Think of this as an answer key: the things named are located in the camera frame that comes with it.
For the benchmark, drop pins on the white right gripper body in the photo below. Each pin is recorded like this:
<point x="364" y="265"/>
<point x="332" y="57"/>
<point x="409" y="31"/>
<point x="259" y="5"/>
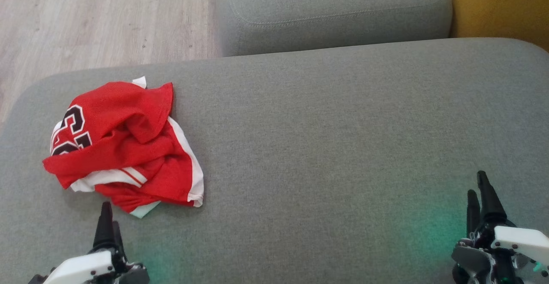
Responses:
<point x="514" y="243"/>

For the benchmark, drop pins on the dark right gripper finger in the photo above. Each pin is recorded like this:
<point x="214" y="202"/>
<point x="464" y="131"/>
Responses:
<point x="473" y="215"/>
<point x="490" y="202"/>

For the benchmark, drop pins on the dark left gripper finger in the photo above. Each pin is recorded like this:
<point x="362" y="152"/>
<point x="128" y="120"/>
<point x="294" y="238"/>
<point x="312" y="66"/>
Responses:
<point x="119" y="241"/>
<point x="104" y="228"/>

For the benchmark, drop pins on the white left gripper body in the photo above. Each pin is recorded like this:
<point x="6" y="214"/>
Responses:
<point x="81" y="269"/>

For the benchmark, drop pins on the red shorts with white stripe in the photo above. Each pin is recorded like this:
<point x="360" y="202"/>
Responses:
<point x="176" y="176"/>

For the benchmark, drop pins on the red jersey with number print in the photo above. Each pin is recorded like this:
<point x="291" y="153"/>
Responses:
<point x="111" y="104"/>

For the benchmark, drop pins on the large grey sofa seat cushion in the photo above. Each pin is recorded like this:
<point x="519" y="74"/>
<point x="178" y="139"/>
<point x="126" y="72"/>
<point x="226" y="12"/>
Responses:
<point x="326" y="138"/>

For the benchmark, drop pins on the yellow upholstered furniture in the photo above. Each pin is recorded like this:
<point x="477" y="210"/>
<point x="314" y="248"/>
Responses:
<point x="502" y="5"/>

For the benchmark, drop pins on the small grey sofa cushion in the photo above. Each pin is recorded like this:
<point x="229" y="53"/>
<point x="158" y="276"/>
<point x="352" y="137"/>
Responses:
<point x="334" y="9"/>

